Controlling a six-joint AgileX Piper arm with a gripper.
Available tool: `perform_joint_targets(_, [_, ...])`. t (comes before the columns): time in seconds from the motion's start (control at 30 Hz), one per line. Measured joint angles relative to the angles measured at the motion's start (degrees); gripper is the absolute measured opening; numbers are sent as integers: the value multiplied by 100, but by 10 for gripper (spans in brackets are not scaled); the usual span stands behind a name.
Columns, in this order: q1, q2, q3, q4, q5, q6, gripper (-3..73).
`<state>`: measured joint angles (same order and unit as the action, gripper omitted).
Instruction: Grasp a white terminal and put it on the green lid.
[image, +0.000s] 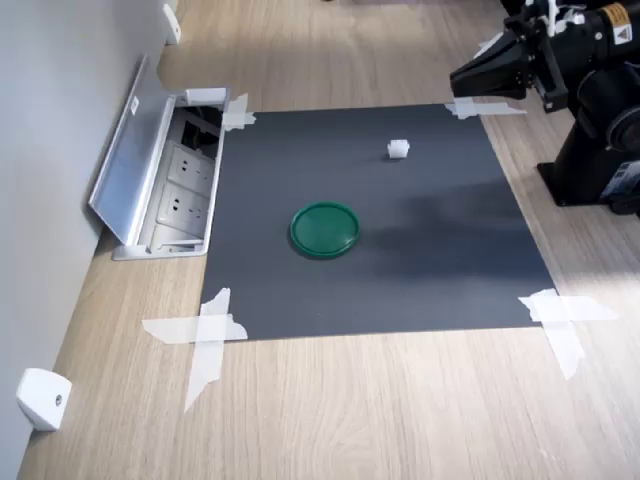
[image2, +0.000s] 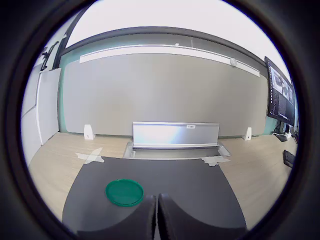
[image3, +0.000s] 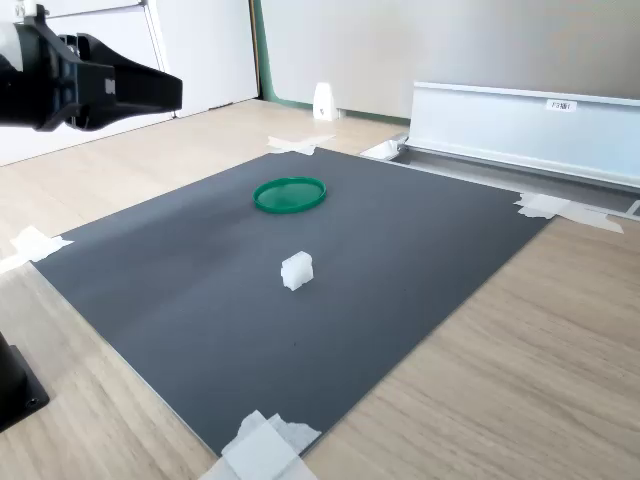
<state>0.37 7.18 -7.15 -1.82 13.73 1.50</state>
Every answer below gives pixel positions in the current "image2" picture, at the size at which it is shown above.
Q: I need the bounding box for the round green lid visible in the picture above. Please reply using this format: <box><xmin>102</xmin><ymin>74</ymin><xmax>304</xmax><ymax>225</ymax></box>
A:
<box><xmin>104</xmin><ymin>178</ymin><xmax>145</xmax><ymax>207</ymax></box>

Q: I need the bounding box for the dark grey mat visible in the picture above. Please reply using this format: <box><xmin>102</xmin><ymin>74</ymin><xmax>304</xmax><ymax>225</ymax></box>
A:
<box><xmin>61</xmin><ymin>156</ymin><xmax>247</xmax><ymax>232</ymax></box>

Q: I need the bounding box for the white tape piece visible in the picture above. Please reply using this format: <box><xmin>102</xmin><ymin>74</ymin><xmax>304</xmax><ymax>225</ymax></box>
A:
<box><xmin>74</xmin><ymin>146</ymin><xmax>105</xmax><ymax>166</ymax></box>
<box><xmin>200</xmin><ymin>154</ymin><xmax>231</xmax><ymax>167</ymax></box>

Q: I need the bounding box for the grey partition panel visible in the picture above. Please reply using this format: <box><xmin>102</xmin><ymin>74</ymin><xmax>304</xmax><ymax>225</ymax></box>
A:
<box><xmin>57</xmin><ymin>53</ymin><xmax>268</xmax><ymax>138</ymax></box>

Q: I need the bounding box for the black keyboard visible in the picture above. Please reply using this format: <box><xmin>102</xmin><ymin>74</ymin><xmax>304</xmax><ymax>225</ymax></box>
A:
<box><xmin>282</xmin><ymin>149</ymin><xmax>296</xmax><ymax>168</ymax></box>

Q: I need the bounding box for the white side partition panel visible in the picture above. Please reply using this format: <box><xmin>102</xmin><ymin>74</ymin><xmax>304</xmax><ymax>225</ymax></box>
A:
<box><xmin>20</xmin><ymin>67</ymin><xmax>62</xmax><ymax>164</ymax></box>

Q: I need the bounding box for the black computer monitor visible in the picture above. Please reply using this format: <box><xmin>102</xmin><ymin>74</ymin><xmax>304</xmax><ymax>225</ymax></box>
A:
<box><xmin>264</xmin><ymin>55</ymin><xmax>295</xmax><ymax>125</ymax></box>

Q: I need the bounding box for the silver cable duct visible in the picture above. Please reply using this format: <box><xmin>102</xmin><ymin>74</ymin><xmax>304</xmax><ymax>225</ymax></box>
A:
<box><xmin>122</xmin><ymin>121</ymin><xmax>231</xmax><ymax>160</ymax></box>

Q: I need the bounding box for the white partition foot bracket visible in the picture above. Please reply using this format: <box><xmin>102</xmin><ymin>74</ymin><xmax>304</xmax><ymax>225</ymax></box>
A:
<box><xmin>241</xmin><ymin>127</ymin><xmax>253</xmax><ymax>141</ymax></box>
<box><xmin>83</xmin><ymin>124</ymin><xmax>95</xmax><ymax>141</ymax></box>

